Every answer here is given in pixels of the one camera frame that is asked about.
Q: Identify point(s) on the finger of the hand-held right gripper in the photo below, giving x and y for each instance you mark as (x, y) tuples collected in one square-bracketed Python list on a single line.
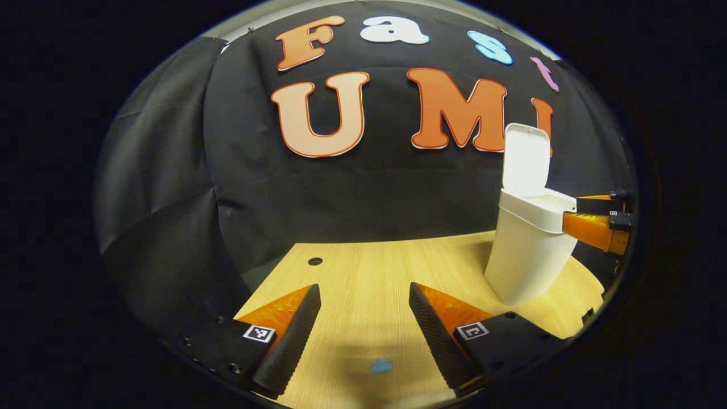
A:
[(608, 203), (588, 230)]

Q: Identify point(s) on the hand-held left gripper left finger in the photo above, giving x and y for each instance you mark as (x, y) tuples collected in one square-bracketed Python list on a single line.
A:
[(292, 341)]

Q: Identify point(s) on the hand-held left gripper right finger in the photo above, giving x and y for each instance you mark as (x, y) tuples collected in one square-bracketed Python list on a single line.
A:
[(437, 341)]

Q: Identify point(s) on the blue paper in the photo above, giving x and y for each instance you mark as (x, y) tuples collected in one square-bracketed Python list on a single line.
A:
[(381, 366)]

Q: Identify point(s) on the white desktop garbage bin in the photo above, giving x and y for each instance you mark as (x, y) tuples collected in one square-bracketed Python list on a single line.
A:
[(528, 250)]

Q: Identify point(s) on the wooden desktop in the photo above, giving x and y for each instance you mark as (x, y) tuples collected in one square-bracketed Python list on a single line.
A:
[(369, 284)]

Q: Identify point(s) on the black backdrop cloth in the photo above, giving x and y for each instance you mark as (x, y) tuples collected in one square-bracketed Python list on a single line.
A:
[(341, 193)]

